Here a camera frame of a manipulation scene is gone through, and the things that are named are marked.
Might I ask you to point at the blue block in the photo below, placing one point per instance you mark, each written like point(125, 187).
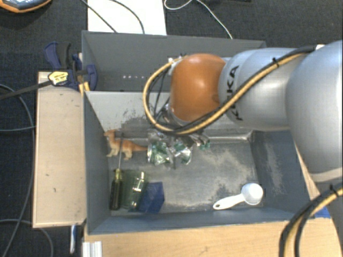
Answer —
point(153, 197)

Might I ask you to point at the white measuring scoop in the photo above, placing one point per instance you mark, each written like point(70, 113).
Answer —
point(252, 193)

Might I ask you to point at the orange toy dinosaur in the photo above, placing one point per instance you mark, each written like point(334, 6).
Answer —
point(128, 146)

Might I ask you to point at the grey metal bin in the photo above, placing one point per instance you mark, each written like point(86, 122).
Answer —
point(203, 170)

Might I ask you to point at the pale wood board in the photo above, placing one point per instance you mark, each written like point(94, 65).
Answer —
point(59, 154)

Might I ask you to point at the black and yellow screwdriver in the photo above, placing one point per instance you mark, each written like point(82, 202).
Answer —
point(116, 189)

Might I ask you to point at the crumpled green and silver packet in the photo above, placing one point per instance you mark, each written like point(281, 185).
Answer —
point(160, 154)

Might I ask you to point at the clear green glass jar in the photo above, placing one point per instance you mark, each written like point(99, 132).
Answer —
point(132, 189)

